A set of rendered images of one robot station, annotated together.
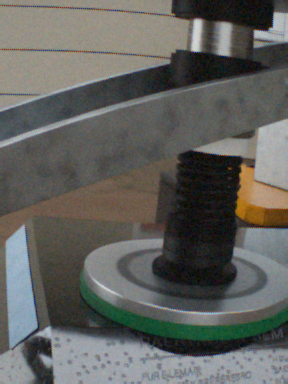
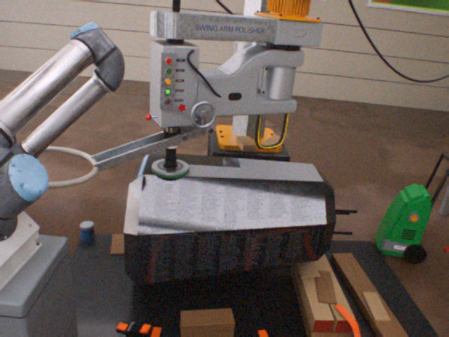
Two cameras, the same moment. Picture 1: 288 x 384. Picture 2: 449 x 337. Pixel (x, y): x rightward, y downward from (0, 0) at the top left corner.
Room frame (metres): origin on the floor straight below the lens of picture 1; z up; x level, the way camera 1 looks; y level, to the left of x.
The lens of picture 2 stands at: (-1.41, -0.66, 1.82)
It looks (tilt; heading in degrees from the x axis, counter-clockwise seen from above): 24 degrees down; 8
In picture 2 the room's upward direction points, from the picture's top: 5 degrees clockwise
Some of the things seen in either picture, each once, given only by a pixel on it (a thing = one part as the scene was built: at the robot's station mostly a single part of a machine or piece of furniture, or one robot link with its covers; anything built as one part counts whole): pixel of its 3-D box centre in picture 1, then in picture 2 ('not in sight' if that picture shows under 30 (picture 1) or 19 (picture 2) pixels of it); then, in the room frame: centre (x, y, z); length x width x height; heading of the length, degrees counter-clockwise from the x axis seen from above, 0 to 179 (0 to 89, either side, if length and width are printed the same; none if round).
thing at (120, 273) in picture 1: (194, 277); (170, 166); (0.60, -0.05, 0.87); 0.21 x 0.21 x 0.01
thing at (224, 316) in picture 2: not in sight; (207, 324); (0.25, -0.41, 0.07); 0.30 x 0.12 x 0.12; 110
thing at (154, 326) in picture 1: (193, 280); (170, 167); (0.60, -0.05, 0.87); 0.22 x 0.22 x 0.04
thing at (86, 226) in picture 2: not in sight; (87, 231); (0.89, 0.68, 0.08); 0.10 x 0.10 x 0.13
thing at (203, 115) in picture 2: not in sight; (200, 113); (0.57, -0.22, 1.22); 0.15 x 0.10 x 0.15; 125
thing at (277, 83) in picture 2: not in sight; (277, 80); (0.98, -0.59, 1.37); 0.19 x 0.19 x 0.20
